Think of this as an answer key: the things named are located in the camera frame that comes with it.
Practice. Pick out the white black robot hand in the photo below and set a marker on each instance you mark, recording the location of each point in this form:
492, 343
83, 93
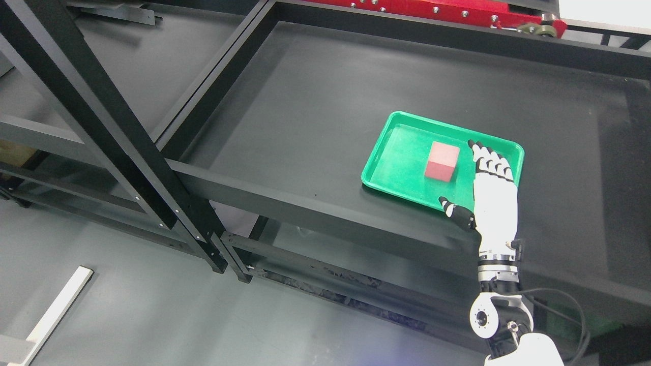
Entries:
495, 213

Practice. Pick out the black metal shelf left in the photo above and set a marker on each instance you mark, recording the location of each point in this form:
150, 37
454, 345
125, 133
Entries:
45, 45

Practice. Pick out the black metal shelf right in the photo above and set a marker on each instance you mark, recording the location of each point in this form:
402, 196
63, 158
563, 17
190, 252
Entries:
284, 124

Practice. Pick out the white standing desk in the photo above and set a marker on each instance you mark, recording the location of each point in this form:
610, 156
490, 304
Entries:
16, 351

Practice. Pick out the green plastic tray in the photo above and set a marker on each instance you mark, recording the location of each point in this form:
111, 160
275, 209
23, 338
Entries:
397, 163

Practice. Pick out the pink foam block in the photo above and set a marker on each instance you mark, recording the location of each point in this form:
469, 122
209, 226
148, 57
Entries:
442, 161

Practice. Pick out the red metal beam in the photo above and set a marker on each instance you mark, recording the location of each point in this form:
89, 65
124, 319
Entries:
506, 15

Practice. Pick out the black metal shelf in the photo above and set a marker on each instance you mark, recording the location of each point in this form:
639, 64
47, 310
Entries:
45, 45
284, 124

